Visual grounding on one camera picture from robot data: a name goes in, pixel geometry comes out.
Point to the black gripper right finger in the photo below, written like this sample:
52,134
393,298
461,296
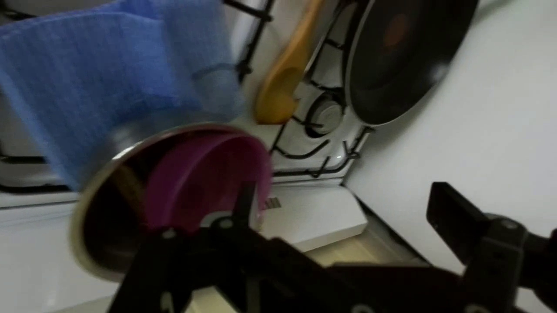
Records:
500,254

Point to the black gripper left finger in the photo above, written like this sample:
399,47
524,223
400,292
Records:
171,265

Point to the silver metal bowl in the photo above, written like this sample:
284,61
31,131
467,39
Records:
108,223

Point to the white gas stove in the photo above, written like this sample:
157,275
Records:
312,153

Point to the white refrigerator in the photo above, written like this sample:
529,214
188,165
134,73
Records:
489,129

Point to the black frying pan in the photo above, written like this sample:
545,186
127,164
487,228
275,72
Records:
397,51

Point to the blue cloth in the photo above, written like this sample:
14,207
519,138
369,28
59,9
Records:
77,75

